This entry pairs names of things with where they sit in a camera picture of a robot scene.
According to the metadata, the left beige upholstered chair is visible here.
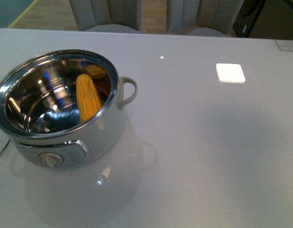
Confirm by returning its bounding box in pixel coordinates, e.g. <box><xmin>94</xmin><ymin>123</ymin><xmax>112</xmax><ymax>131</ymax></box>
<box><xmin>69</xmin><ymin>0</ymin><xmax>142</xmax><ymax>33</ymax></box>

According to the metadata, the yellow corn cob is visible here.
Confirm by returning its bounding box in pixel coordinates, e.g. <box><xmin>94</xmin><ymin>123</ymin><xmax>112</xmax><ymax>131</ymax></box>
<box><xmin>76</xmin><ymin>74</ymin><xmax>102</xmax><ymax>123</ymax></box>

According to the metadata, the beige upholstered chair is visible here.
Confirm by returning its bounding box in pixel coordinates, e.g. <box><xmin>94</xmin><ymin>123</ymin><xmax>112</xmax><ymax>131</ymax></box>
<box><xmin>69</xmin><ymin>0</ymin><xmax>142</xmax><ymax>33</ymax></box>
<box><xmin>166</xmin><ymin>0</ymin><xmax>244</xmax><ymax>37</ymax></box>

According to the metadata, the right beige upholstered chair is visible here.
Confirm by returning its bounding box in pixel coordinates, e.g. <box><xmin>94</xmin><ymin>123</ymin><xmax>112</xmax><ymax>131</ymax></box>
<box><xmin>166</xmin><ymin>0</ymin><xmax>244</xmax><ymax>37</ymax></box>

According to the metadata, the white electric cooking pot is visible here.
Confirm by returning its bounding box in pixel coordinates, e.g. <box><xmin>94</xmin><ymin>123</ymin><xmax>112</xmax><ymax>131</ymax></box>
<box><xmin>0</xmin><ymin>49</ymin><xmax>138</xmax><ymax>168</ymax></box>

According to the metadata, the label sticker on table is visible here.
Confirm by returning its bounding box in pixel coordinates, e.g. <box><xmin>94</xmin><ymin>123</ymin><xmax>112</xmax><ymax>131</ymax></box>
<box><xmin>275</xmin><ymin>39</ymin><xmax>293</xmax><ymax>51</ymax></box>

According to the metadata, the black washing machine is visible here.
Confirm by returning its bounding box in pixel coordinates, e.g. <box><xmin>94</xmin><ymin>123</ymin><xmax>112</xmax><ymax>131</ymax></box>
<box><xmin>233</xmin><ymin>0</ymin><xmax>265</xmax><ymax>38</ymax></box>

